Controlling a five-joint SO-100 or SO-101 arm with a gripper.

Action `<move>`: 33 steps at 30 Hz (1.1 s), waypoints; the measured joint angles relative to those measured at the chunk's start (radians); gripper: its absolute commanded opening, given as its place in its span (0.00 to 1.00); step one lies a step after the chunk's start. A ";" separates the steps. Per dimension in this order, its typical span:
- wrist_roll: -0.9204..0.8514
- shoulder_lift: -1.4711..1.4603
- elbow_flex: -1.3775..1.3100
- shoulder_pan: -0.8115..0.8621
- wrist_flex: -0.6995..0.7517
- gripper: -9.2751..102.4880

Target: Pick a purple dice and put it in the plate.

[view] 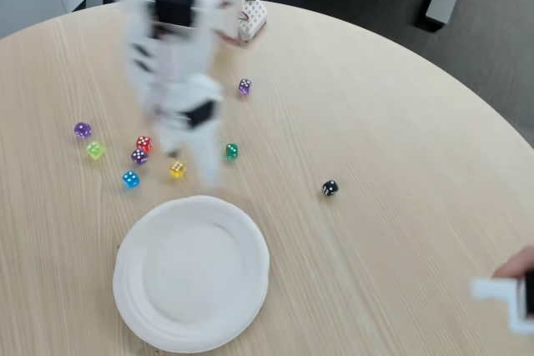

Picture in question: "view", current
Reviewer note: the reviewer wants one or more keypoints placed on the person's hand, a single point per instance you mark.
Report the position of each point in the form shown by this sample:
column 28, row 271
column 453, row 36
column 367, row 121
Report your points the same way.
column 519, row 264

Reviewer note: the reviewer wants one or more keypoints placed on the yellow translucent die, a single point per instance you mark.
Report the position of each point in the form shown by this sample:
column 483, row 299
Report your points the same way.
column 178, row 169

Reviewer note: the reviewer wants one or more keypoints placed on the blue translucent die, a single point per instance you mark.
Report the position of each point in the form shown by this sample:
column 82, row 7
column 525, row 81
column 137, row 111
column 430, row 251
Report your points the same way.
column 131, row 179

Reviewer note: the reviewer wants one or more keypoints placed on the dark green translucent die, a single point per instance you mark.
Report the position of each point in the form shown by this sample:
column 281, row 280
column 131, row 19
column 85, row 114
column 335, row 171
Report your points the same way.
column 232, row 151

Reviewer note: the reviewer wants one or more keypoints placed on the white leader arm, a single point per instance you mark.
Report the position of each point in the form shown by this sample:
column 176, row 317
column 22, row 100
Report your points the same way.
column 496, row 289

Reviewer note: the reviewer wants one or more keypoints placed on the purple translucent die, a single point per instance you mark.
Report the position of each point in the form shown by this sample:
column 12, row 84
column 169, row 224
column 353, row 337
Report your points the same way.
column 245, row 86
column 139, row 156
column 82, row 130

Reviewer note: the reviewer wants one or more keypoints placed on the white paper plate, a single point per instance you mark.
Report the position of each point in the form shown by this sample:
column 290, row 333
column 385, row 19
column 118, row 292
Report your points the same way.
column 192, row 272

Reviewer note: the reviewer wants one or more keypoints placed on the red translucent die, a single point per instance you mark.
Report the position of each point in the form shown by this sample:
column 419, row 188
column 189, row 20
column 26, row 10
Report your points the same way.
column 144, row 144

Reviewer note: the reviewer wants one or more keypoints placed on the lime green translucent die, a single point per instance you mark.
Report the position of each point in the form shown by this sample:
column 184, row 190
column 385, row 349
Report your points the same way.
column 95, row 150

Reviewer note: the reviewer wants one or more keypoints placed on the black die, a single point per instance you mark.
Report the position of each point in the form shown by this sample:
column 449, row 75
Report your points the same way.
column 330, row 188

